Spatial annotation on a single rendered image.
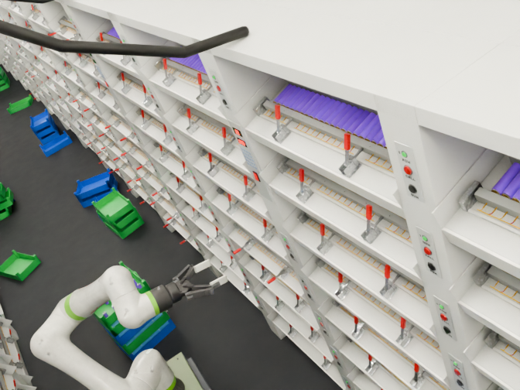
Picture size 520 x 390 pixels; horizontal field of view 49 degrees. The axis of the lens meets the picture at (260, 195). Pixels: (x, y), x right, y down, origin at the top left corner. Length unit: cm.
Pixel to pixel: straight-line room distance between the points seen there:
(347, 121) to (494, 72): 47
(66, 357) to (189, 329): 111
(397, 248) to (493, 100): 54
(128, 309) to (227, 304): 135
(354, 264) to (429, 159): 69
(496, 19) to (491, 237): 38
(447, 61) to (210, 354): 245
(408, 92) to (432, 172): 14
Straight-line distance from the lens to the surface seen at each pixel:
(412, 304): 149
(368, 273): 159
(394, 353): 191
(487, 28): 111
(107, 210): 446
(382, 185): 120
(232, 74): 153
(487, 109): 88
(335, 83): 107
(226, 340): 323
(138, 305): 213
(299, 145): 141
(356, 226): 143
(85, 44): 126
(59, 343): 244
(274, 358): 303
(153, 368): 252
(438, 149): 100
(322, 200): 153
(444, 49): 107
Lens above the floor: 229
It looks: 34 degrees down
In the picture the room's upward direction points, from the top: 24 degrees counter-clockwise
